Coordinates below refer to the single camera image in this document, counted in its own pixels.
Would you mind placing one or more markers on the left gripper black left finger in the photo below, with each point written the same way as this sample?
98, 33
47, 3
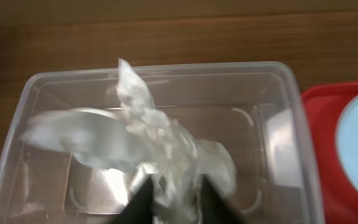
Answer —
139, 209

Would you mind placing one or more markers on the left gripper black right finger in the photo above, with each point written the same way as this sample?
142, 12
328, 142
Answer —
214, 209

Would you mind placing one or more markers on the white tissue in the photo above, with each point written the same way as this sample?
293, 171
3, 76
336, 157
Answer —
142, 139

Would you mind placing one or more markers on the clear plastic bin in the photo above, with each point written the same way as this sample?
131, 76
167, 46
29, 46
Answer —
252, 108

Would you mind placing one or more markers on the red plastic tray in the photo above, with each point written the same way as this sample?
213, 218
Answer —
323, 107

